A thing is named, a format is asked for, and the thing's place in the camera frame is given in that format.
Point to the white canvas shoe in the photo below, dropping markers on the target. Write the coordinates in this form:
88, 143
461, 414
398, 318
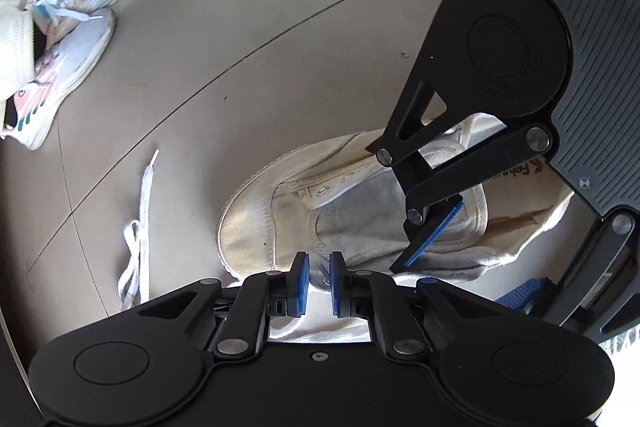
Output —
260, 217

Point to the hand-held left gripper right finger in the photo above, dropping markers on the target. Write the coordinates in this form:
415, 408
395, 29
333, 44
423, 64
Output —
337, 287

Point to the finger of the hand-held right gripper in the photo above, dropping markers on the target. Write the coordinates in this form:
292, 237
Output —
430, 232
522, 296

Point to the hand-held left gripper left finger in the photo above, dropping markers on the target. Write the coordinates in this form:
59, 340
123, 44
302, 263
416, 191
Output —
301, 287

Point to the white shoelace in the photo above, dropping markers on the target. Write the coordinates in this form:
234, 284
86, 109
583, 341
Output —
145, 187

